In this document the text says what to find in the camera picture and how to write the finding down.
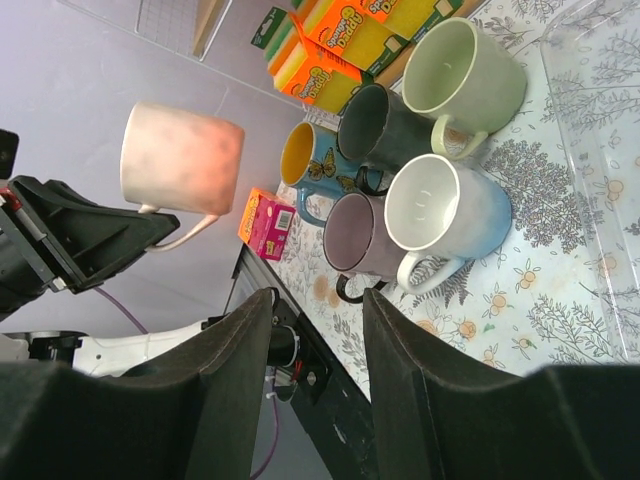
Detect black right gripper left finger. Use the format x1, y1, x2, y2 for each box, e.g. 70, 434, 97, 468
1, 289, 272, 479

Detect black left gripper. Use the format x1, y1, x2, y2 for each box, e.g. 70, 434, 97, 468
1, 176, 180, 295

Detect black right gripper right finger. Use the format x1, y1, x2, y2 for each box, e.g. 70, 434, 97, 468
363, 289, 639, 479

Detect peach pink mug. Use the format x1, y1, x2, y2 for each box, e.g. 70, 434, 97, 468
120, 102, 245, 253

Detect mauve pink mug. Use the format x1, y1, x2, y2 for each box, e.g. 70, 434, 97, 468
323, 193, 405, 304

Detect blue white mug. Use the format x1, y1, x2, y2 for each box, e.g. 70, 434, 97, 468
384, 154, 512, 295

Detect blue butterfly mug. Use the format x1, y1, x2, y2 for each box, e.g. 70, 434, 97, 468
280, 122, 383, 228

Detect dark grey mug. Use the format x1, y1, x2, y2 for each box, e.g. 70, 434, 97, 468
337, 83, 435, 196

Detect green mug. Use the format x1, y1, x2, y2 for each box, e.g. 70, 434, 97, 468
401, 18, 527, 160

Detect floral table mat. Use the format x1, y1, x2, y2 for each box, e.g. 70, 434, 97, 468
269, 0, 640, 401

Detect orange pink candy box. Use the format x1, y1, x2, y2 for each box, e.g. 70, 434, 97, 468
238, 187, 296, 261

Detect colourful sponge packs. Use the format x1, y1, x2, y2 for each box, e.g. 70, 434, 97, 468
251, 0, 467, 114

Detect clear acrylic tray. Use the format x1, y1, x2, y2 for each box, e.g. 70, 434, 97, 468
540, 1, 639, 363

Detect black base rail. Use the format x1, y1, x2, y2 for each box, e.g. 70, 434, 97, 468
234, 246, 379, 479

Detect white wire wooden shelf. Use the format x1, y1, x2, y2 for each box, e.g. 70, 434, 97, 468
59, 0, 486, 96

